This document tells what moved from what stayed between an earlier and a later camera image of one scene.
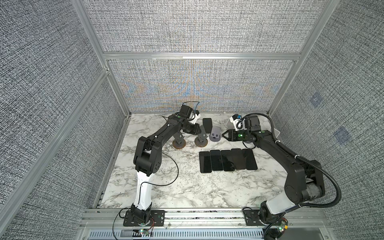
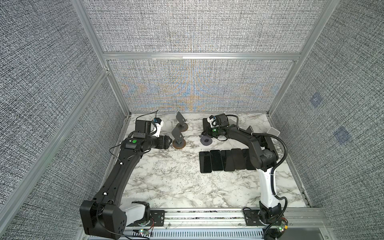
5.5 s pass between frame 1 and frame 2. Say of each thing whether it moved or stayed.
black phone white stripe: stayed
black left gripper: moved
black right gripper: moved
